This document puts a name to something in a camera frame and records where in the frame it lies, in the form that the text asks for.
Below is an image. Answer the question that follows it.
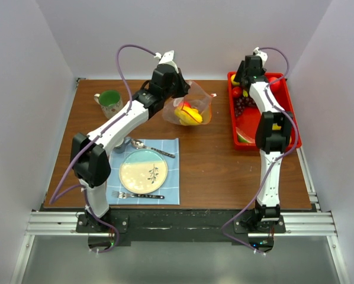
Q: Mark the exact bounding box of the red apple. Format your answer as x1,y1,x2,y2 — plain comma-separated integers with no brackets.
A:
181,101,191,108
269,77,281,93

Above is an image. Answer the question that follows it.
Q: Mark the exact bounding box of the clear zip top bag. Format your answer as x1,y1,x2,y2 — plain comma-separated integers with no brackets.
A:
162,80,217,126

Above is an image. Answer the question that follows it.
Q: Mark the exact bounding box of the yellow bell pepper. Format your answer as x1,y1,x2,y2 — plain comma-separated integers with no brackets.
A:
174,108,201,120

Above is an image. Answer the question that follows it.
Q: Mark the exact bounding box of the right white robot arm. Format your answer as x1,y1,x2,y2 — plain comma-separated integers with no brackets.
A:
234,51,297,233

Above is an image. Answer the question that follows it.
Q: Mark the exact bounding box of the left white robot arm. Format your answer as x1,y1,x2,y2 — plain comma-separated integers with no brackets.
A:
70,62,190,232

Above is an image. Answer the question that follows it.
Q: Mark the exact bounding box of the yellow lemon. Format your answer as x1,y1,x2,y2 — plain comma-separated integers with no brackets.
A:
230,73,239,86

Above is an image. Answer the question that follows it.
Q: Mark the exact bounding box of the small red tomato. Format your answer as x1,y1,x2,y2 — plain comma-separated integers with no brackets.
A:
231,86,243,99

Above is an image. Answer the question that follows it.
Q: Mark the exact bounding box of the purple grape bunch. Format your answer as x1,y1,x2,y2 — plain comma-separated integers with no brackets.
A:
233,96,257,117

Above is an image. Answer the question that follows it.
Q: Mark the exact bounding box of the red plastic bin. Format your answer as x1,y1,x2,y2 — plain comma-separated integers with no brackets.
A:
227,71,298,151

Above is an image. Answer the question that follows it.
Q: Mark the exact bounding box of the green floral mug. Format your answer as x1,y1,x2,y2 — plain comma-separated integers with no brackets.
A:
94,90,123,120

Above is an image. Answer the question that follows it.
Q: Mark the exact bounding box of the watermelon slice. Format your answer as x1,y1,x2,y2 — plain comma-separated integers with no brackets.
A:
236,127,255,144

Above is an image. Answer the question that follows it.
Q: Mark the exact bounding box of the metal spoon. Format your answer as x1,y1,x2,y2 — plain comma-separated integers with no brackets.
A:
130,138,176,159

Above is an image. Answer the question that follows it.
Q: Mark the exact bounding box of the small white cup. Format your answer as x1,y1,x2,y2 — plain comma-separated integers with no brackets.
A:
113,137,131,154

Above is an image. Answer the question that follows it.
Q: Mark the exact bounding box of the cream and teal plate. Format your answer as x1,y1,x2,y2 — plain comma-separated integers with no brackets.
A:
118,149,168,194

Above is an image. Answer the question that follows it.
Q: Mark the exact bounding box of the blue checked placemat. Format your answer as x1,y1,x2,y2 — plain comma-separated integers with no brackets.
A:
106,138,180,205

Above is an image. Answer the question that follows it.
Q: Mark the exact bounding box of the metal fork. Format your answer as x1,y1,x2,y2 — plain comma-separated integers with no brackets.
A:
111,191,165,199

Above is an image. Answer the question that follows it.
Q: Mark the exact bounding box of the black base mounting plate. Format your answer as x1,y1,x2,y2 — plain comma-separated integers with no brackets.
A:
76,208,286,249

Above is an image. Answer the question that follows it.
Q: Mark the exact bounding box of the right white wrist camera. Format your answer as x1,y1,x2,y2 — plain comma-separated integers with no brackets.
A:
253,47,268,63

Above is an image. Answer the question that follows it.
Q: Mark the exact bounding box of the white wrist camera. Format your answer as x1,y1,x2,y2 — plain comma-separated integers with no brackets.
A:
253,47,268,63
153,50,175,66

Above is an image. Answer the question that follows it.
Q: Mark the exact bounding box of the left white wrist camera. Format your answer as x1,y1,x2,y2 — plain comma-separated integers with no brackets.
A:
153,50,175,66

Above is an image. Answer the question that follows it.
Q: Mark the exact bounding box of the aluminium frame rail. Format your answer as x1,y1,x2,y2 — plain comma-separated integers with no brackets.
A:
25,209,337,236

